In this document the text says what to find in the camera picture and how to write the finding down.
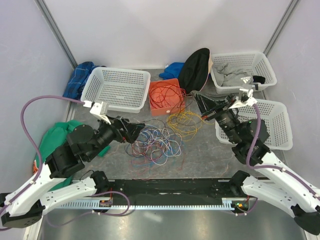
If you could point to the near right white basket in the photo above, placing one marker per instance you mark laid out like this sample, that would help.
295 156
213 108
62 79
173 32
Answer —
276 119

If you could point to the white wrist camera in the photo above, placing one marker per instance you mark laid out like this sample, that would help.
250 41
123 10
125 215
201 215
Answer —
245 98
98 109

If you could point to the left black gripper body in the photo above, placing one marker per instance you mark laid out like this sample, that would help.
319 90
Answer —
120 134

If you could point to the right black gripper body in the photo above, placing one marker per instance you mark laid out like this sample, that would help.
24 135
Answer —
220 111

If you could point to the slotted cable duct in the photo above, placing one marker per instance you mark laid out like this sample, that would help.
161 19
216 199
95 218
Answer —
161 202

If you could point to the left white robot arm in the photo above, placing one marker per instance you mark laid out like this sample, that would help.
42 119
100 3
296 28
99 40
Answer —
36 198

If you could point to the orange square box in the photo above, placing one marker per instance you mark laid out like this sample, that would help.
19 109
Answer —
166 97

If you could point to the green shirt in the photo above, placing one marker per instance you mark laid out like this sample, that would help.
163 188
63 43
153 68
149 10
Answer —
53 138

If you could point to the left white plastic basket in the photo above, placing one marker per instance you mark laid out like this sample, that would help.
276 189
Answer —
124 90

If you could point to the black bucket hat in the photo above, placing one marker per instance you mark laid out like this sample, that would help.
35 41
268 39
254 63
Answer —
195 71

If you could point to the grey adidas garment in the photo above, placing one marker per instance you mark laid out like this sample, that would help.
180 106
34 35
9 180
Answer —
228 75

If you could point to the blue plaid cloth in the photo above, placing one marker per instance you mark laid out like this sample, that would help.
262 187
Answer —
78 79

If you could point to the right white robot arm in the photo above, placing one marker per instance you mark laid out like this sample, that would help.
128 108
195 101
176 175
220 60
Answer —
291 193

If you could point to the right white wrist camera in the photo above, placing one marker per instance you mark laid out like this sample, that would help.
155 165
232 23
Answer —
245 98

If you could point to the far right white basket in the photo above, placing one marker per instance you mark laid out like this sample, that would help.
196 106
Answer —
254 61

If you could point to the bright blue cloth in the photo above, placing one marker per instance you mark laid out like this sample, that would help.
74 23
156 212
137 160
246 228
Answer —
172 71

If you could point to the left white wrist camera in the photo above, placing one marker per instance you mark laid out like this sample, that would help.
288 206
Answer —
98 109

